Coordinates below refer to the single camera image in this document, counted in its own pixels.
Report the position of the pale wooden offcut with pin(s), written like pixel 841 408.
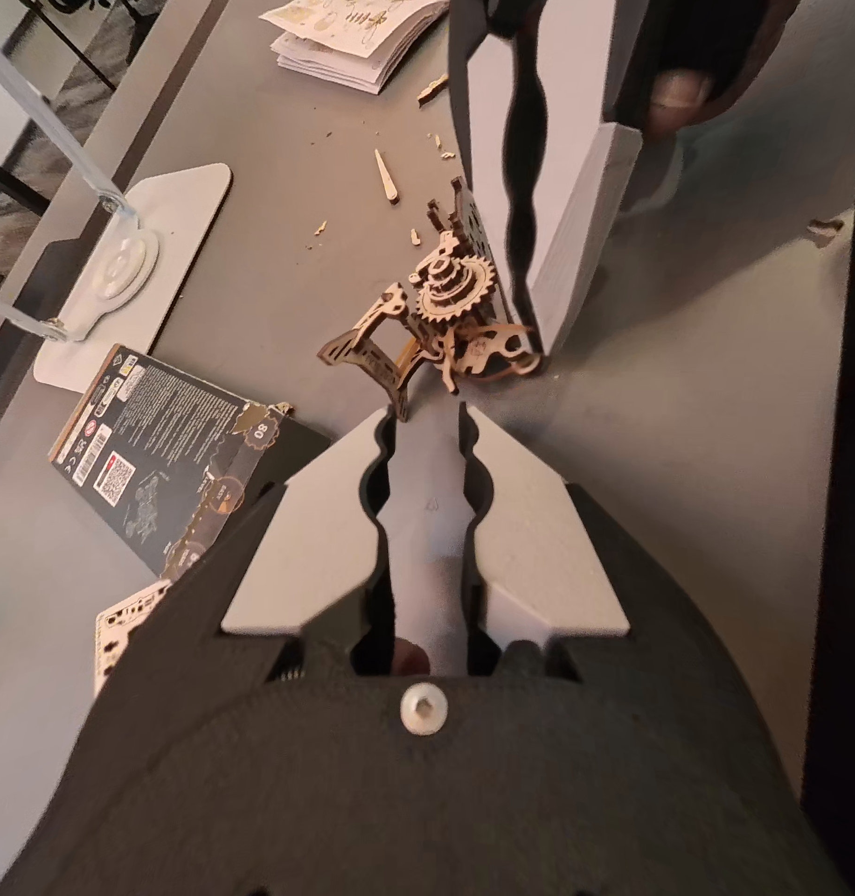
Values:
pixel 433 89

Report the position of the folded instruction booklet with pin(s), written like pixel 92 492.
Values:
pixel 357 35

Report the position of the wooden body plate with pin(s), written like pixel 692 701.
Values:
pixel 501 350

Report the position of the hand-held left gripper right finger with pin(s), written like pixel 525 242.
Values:
pixel 546 553

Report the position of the wooden model frame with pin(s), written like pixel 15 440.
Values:
pixel 371 350

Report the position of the small notched wooden piece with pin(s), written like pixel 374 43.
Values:
pixel 826 232

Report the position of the yellow rubber band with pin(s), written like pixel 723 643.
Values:
pixel 408 364

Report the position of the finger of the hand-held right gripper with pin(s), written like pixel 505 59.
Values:
pixel 581 175
pixel 490 154

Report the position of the pointed wooden stick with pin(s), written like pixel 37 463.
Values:
pixel 387 178

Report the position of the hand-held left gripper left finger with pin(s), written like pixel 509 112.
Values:
pixel 308 553

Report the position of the punched wooden parts sheet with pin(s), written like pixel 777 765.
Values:
pixel 130 630

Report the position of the white document stand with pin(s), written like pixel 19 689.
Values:
pixel 175 210

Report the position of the person's right hand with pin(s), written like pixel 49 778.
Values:
pixel 683 91

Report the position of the black model kit box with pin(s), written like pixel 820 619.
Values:
pixel 161 448

